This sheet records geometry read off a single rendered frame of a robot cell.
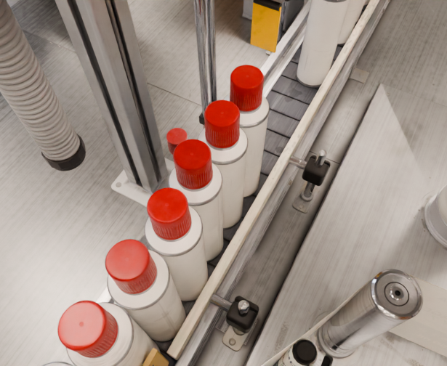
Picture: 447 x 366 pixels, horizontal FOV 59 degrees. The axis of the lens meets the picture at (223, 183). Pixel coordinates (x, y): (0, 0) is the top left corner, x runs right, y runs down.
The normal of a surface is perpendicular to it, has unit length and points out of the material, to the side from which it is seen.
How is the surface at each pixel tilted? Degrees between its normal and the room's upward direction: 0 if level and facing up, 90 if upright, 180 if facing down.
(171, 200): 3
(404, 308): 0
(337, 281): 0
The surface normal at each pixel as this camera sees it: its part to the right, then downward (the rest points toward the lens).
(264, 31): -0.48, 0.76
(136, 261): -0.04, -0.51
